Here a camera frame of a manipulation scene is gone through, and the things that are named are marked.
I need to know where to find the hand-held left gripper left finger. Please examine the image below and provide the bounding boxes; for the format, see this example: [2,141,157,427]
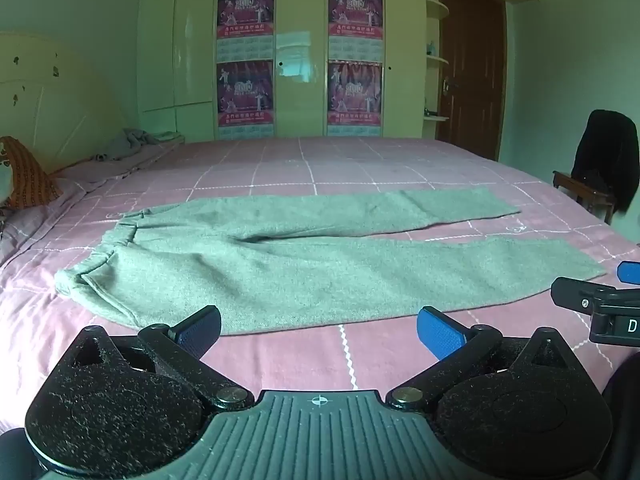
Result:
[74,305,256,411]

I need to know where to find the cream wardrobe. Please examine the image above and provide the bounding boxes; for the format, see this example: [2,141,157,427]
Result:
[137,0,442,144]

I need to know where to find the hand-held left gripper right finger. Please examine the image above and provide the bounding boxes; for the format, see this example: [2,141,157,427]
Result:
[386,306,577,411]

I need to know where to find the lilac bed sheet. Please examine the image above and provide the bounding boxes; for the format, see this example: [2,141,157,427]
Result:
[0,141,185,266]

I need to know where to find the purple wall poster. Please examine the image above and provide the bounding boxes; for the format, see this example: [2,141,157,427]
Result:
[216,0,276,61]
[327,0,385,61]

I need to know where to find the grey pants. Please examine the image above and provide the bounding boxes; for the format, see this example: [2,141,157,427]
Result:
[54,187,608,336]

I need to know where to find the brown wooden door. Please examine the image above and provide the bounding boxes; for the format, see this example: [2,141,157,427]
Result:
[435,0,509,162]

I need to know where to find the white patterned pillow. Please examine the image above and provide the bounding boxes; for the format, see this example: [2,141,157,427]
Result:
[0,161,15,206]

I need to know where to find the left red wall poster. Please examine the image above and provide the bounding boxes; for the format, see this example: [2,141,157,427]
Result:
[216,60,275,141]

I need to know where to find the crumpled grey cloth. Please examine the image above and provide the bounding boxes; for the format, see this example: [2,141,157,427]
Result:
[95,128,186,163]

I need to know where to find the pink checked bed blanket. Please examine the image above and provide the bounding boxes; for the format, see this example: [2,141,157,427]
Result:
[0,135,640,431]

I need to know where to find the red wall poster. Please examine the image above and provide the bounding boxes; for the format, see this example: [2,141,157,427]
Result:
[216,60,275,141]
[327,60,385,139]

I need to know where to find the wooden chair with black jacket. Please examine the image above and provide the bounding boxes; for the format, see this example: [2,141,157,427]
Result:
[570,108,640,217]

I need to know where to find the orange striped pillow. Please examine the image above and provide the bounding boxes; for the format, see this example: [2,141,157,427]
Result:
[0,136,64,209]

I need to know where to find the cream headboard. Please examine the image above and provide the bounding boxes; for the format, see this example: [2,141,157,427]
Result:
[0,30,129,175]

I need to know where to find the right red wall poster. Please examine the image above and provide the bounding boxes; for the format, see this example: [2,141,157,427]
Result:
[327,60,385,139]

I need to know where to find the cream corner shelf unit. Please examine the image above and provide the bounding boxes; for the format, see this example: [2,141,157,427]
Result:
[423,0,451,124]

